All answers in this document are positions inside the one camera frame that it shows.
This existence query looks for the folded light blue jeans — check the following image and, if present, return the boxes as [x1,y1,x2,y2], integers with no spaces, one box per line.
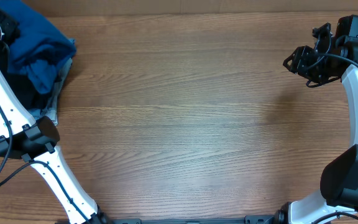
[0,37,76,127]

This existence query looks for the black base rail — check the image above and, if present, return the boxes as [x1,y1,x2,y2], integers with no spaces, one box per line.
[54,214,279,224]

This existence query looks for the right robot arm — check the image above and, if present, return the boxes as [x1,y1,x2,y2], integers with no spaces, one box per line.
[264,14,358,223]

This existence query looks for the blue polo shirt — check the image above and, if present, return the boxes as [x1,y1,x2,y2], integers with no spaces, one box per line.
[0,1,76,94]

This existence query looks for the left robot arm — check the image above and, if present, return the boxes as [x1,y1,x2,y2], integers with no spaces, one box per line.
[0,11,111,223]

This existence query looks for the folded black shirt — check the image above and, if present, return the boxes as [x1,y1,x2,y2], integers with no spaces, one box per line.
[0,41,61,109]

